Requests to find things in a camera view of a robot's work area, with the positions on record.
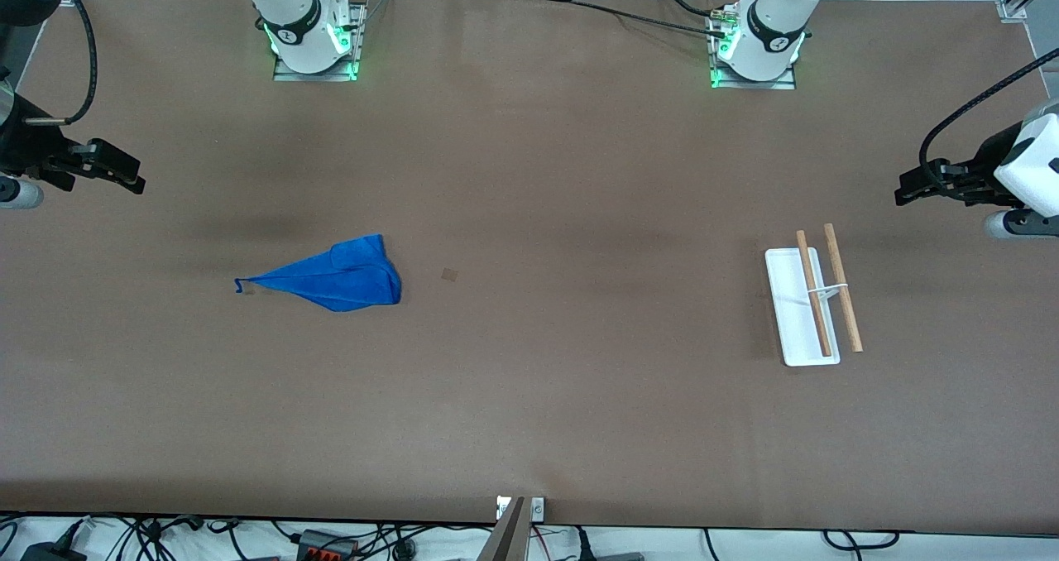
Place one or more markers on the black power adapter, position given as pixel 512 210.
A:
pixel 50 553

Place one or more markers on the white rack with wooden rods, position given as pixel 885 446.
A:
pixel 798 329

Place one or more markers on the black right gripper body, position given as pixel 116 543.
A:
pixel 25 146

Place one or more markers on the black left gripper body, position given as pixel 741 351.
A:
pixel 984 161

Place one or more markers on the grey-brown camera mount bar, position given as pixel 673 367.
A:
pixel 505 540

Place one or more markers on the blue microfiber towel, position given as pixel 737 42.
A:
pixel 347 284

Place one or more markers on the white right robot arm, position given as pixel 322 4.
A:
pixel 294 7

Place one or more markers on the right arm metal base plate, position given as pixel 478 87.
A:
pixel 314 76

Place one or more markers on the white table edge bracket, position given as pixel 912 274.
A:
pixel 539 509

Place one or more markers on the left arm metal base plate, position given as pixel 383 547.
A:
pixel 753 85

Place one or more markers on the black box with orange buttons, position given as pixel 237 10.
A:
pixel 327 544

